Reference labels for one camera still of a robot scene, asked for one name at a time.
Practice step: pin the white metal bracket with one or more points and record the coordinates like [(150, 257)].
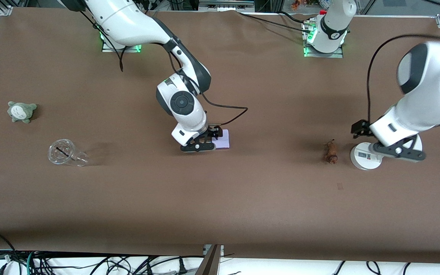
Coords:
[(206, 249)]

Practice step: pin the wooden beam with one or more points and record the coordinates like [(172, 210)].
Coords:
[(209, 263)]

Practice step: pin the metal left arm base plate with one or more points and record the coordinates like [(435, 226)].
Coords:
[(323, 55)]

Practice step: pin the small orange figurine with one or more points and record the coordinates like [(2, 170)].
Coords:
[(296, 4)]

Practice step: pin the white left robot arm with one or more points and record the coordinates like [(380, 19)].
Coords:
[(426, 95)]

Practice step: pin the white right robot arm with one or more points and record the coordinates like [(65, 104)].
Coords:
[(181, 103)]

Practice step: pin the light purple card box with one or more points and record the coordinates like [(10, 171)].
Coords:
[(224, 142)]

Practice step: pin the aluminium rail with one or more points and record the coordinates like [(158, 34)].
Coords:
[(225, 5)]

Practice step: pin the grey-green Totoro plush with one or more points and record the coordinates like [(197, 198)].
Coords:
[(20, 112)]

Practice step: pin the white round-base desk lamp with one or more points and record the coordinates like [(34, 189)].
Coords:
[(363, 156)]

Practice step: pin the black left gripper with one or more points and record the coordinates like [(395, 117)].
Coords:
[(361, 128)]

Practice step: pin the brown lion statue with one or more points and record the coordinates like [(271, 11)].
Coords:
[(332, 154)]

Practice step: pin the clear plastic cup with lid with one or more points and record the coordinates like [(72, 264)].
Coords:
[(61, 152)]

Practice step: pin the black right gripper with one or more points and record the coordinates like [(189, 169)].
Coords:
[(214, 132)]

